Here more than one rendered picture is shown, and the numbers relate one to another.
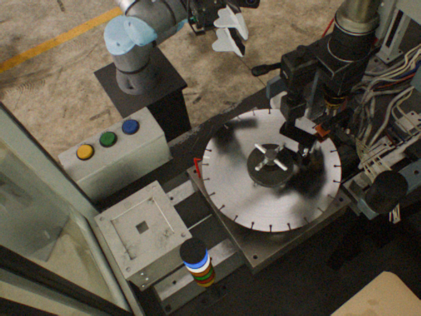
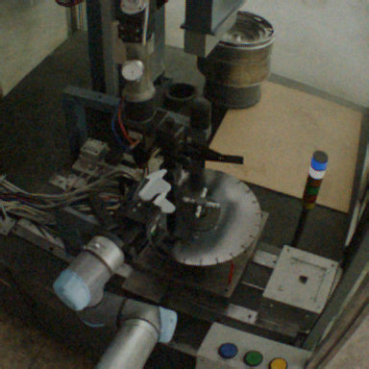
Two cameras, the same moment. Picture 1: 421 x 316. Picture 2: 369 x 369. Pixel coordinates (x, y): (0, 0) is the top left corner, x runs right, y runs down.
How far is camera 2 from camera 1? 116 cm
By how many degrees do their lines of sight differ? 64
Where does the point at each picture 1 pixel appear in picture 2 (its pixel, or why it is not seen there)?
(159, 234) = (298, 265)
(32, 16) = not seen: outside the picture
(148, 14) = (149, 309)
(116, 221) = (311, 298)
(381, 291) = (217, 165)
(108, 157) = (269, 346)
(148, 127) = (217, 336)
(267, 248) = not seen: hidden behind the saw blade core
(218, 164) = (224, 246)
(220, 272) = (277, 252)
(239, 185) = (232, 223)
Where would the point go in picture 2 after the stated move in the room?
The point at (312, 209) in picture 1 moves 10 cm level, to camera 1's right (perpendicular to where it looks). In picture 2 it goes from (216, 175) to (191, 157)
